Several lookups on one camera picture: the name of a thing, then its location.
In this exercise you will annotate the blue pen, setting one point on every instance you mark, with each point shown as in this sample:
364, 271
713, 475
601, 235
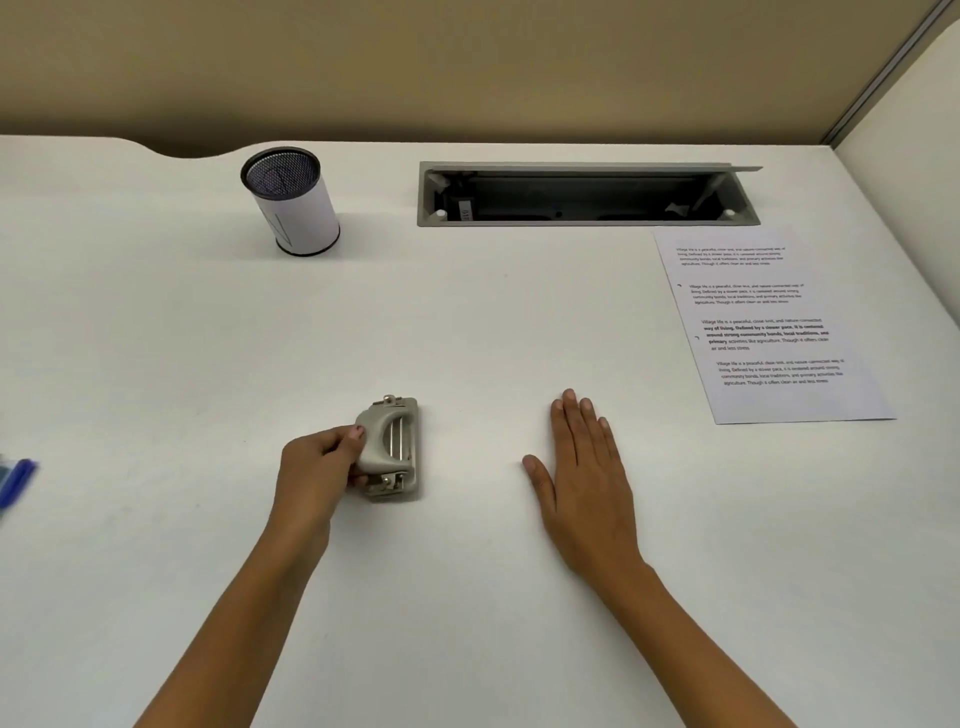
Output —
16, 480

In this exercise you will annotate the person's left hand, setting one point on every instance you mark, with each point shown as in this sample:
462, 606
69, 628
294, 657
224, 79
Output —
307, 480

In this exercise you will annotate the person's right forearm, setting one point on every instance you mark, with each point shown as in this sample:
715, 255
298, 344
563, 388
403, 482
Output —
675, 645

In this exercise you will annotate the grey metal hole punch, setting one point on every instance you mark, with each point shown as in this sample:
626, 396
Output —
394, 446

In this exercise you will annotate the grey metal partition frame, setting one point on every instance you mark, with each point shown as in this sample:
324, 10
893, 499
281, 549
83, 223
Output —
891, 71

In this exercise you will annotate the person's right little finger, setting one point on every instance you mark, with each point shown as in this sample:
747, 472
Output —
610, 457

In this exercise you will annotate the person's left thumb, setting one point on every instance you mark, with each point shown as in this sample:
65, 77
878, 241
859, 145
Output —
341, 436

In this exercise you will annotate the person's right thumb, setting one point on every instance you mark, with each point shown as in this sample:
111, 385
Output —
538, 480

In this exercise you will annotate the person's right hand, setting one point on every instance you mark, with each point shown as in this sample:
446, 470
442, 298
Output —
589, 495

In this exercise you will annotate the mesh pen holder white wrap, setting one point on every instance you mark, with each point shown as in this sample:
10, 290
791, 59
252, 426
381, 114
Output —
296, 206

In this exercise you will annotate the person's right middle finger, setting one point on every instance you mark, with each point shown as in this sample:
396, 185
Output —
579, 435

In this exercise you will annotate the person's left forearm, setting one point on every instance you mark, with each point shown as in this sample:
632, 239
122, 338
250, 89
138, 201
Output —
240, 630

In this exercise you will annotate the printed white paper sheet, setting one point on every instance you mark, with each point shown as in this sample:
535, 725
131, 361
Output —
765, 330

